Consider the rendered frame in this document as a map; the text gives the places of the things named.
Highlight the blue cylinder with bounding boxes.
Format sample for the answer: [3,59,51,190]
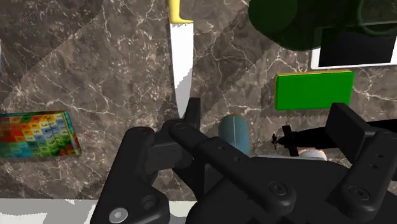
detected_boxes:
[218,114,252,157]

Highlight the green box with yellow edge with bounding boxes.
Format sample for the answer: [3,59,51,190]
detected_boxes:
[274,70,356,111]

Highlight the dark green rounded object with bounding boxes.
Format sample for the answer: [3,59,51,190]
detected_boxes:
[247,0,397,52]

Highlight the yellow handled white knife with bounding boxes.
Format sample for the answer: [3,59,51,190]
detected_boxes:
[168,0,195,119]

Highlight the black toy submarine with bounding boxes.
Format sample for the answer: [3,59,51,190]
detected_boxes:
[271,118,397,158]

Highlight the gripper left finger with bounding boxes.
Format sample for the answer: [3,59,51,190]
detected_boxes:
[90,97,297,224]

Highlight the white tablet with black screen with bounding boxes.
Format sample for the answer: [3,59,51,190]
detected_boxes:
[310,24,397,70]

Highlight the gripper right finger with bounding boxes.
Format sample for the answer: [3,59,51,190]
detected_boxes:
[324,102,397,221]

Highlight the colourful number patterned box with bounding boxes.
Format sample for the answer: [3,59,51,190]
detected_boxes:
[0,110,82,158]

